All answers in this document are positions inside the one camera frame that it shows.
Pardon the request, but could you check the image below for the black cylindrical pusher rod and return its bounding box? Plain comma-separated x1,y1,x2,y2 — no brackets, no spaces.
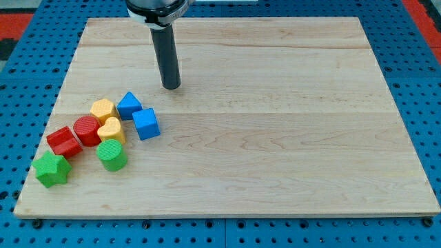
150,25,181,90

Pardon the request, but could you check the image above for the blue triangular block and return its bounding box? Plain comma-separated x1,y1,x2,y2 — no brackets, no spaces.
116,92,143,121

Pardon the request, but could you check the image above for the yellow heart block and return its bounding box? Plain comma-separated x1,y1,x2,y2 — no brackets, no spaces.
97,117,126,145

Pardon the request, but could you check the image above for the green star block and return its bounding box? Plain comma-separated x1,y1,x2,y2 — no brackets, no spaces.
31,151,72,188

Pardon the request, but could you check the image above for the light wooden board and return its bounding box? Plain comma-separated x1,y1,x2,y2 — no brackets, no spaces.
14,17,440,219

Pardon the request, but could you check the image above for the green cylinder block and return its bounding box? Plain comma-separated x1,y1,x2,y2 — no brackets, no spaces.
96,139,127,172

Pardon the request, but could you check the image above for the red cylinder block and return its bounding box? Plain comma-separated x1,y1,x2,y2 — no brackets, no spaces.
73,116,101,147

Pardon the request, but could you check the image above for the red notched block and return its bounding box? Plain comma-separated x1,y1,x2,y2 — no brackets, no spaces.
46,126,83,158

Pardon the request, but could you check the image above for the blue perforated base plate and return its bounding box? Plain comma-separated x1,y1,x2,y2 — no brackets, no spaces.
1,0,440,247

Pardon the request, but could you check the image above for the blue cube block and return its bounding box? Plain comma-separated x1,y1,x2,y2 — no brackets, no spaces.
132,108,161,141

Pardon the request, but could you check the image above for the yellow pentagon block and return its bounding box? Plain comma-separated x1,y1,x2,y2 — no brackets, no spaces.
90,99,119,125

